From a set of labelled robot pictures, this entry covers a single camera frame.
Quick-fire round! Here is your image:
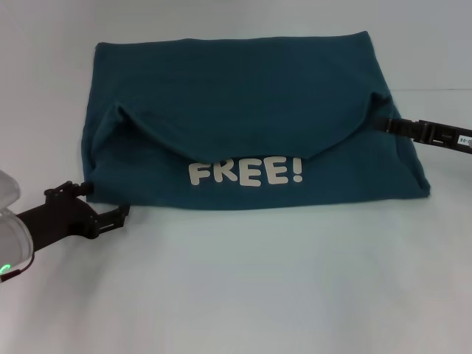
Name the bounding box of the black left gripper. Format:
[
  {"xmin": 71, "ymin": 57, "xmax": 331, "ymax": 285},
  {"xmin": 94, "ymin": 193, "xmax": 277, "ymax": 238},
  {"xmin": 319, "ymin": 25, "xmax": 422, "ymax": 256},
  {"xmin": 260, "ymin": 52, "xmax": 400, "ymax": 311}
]
[{"xmin": 15, "ymin": 180, "xmax": 131, "ymax": 254}]

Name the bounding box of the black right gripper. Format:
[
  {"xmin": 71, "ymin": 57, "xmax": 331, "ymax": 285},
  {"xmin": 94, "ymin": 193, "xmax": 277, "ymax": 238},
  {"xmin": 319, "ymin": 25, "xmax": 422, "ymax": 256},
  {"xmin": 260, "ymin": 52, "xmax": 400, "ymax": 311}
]
[{"xmin": 373, "ymin": 117, "xmax": 472, "ymax": 156}]

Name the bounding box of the left arm gripper cable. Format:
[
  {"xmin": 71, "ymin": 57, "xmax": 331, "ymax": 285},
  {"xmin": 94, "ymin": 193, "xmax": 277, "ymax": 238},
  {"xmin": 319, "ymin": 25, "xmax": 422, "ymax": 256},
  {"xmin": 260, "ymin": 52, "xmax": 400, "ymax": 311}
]
[{"xmin": 0, "ymin": 254, "xmax": 36, "ymax": 281}]

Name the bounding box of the teal blue t-shirt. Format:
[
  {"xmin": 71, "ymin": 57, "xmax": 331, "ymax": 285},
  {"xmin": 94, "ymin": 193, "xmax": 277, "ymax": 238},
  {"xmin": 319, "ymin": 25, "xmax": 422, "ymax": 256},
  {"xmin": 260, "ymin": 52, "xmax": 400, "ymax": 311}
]
[{"xmin": 81, "ymin": 30, "xmax": 431, "ymax": 211}]

